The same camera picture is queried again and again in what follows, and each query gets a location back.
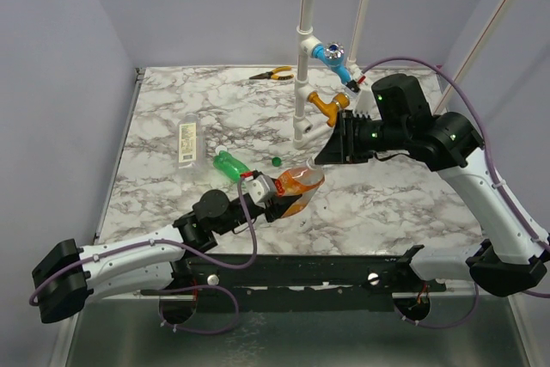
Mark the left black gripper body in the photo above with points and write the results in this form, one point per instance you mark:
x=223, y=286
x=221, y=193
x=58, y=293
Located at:
x=239, y=217

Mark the white round bottle cap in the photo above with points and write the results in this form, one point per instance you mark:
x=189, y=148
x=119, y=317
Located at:
x=221, y=151

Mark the green plastic bottle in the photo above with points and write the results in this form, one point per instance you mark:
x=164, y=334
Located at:
x=230, y=166

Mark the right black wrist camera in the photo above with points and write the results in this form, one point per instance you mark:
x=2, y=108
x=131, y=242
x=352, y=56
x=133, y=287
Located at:
x=399, y=98

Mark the brass yellow faucet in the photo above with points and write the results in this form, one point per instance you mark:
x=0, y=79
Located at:
x=326, y=105

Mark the blue plastic faucet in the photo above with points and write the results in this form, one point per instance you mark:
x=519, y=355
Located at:
x=332, y=55

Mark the yellow handled pliers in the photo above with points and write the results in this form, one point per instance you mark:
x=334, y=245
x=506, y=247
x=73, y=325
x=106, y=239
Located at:
x=281, y=73

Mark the white PVC pipe frame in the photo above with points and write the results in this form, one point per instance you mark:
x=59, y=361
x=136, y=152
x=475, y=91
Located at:
x=304, y=132

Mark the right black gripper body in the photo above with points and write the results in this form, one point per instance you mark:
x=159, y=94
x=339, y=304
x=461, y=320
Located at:
x=350, y=136

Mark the clear square water bottle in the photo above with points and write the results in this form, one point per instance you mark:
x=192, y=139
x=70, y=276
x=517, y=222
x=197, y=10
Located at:
x=190, y=143

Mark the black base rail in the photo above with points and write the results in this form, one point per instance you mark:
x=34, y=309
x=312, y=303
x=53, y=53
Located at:
x=274, y=283

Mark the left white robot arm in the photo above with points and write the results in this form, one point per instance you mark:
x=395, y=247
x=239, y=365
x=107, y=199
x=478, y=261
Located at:
x=70, y=276

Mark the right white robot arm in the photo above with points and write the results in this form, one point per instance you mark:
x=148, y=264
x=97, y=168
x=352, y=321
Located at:
x=513, y=254

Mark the orange label tea bottle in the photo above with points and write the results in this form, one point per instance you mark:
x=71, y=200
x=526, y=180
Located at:
x=301, y=181

